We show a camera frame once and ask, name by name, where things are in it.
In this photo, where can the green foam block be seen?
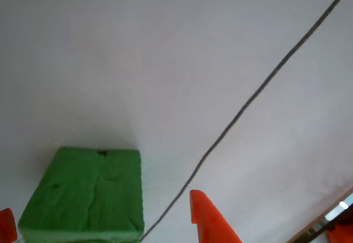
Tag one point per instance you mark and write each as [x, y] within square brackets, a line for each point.
[82, 193]

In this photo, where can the white paper sheet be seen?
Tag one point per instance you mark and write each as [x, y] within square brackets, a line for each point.
[165, 60]

